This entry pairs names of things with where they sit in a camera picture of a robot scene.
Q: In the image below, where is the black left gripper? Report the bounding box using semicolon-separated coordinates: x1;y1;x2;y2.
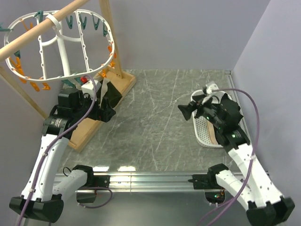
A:
73;90;116;122

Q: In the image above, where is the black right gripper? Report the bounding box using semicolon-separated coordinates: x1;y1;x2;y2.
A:
177;94;225;129

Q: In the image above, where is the olive green underwear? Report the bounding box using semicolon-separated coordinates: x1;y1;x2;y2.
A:
96;78;122;108

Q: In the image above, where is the teal clothes peg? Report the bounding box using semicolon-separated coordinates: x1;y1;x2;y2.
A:
103;21;109;37
65;15;73;29
34;10;44;24
62;80;76;88
14;50;21;59
91;14;101;31
73;77;83;86
78;13;87;30
0;23;12;32

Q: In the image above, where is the white plastic clip hanger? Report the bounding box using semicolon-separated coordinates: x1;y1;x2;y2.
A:
0;8;116;82

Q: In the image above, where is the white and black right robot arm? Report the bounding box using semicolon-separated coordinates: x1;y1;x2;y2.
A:
178;88;295;226

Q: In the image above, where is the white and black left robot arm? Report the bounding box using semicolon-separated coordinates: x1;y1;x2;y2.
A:
9;88;116;226

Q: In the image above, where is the white plastic laundry basket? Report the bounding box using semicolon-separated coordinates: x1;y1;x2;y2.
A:
192;91;226;148

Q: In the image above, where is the beige garment in basket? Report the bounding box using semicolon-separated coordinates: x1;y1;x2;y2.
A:
207;122;219;145

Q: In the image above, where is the black garment in basket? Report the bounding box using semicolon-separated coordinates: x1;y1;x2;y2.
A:
220;93;243;124

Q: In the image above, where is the white clothes peg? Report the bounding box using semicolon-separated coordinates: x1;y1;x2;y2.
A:
106;34;111;43

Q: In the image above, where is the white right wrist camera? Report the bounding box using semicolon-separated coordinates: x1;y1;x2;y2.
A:
202;81;219;105

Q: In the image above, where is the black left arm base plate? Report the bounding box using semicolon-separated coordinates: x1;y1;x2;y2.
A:
92;175;110;188

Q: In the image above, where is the aluminium mounting rail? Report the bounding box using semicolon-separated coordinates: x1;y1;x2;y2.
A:
94;171;207;193

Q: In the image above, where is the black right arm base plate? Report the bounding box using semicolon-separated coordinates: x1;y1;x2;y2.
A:
188;173;224;190

